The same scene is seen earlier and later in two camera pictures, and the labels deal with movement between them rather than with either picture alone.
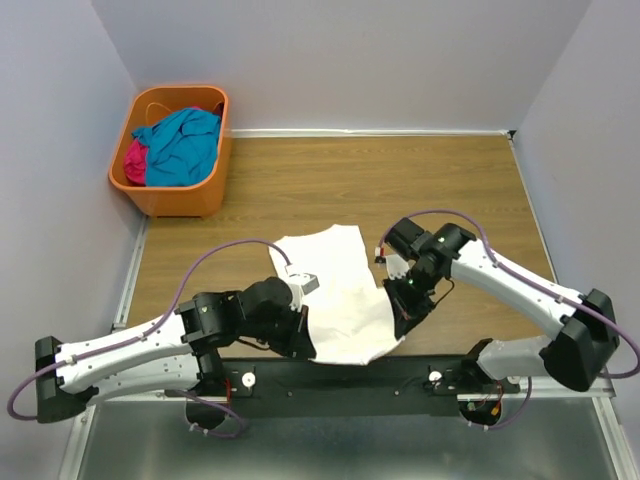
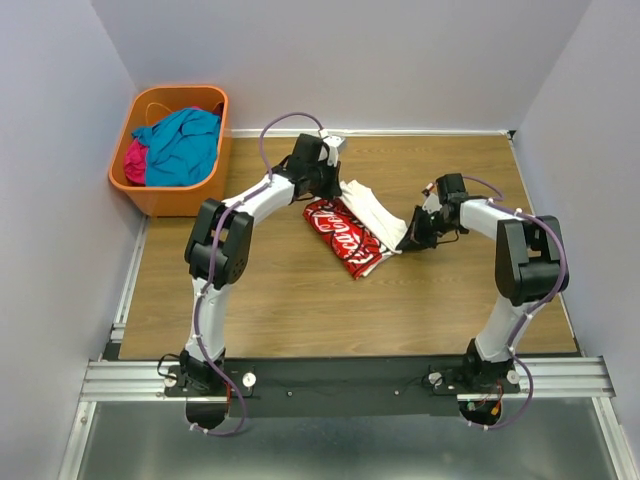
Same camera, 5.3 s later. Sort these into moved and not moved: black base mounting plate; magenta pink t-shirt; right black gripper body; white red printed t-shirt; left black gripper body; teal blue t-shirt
Moved: left black gripper body; right black gripper body; white red printed t-shirt
Not moved: magenta pink t-shirt; teal blue t-shirt; black base mounting plate
